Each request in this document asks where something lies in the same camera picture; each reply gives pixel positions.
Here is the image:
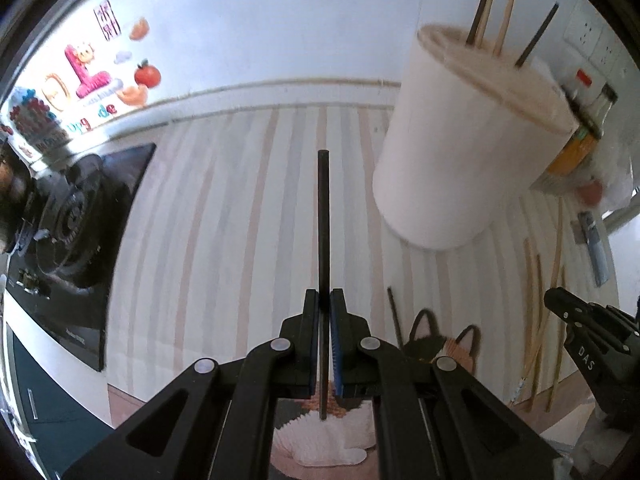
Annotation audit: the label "cream round chopstick holder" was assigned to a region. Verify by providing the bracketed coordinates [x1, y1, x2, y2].
[372, 24, 581, 251]

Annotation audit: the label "steel steamer pot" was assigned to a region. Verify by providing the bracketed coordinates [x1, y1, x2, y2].
[0, 147, 31, 256]

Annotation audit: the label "clear plastic bag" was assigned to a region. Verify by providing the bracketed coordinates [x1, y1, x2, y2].
[575, 150, 636, 226]

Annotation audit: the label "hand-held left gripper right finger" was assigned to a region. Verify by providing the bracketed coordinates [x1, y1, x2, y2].
[330, 289, 561, 480]

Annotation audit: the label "colourful wall stickers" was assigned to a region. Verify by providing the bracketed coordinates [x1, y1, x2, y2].
[0, 0, 166, 161]

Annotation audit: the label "orange label sauce bottle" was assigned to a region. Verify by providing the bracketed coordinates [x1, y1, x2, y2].
[542, 82, 620, 191]

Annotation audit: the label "white wall socket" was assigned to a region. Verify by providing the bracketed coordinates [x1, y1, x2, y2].
[565, 9, 598, 51]
[592, 35, 621, 68]

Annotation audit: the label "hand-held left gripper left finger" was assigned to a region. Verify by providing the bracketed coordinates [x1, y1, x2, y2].
[62, 290, 321, 480]

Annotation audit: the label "striped cat print mat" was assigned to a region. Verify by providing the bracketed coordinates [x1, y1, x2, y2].
[102, 102, 616, 480]

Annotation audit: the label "blue grey smartphone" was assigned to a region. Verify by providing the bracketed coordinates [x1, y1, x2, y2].
[577, 211, 613, 287]

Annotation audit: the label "black gas stove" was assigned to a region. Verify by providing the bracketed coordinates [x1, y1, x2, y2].
[0, 142, 157, 373]

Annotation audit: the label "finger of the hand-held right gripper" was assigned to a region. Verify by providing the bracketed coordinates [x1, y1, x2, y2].
[546, 287, 640, 341]

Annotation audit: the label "dark brown chopstick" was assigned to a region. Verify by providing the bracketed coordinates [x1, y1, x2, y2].
[466, 0, 497, 45]
[318, 149, 331, 422]
[387, 286, 405, 350]
[515, 3, 561, 68]

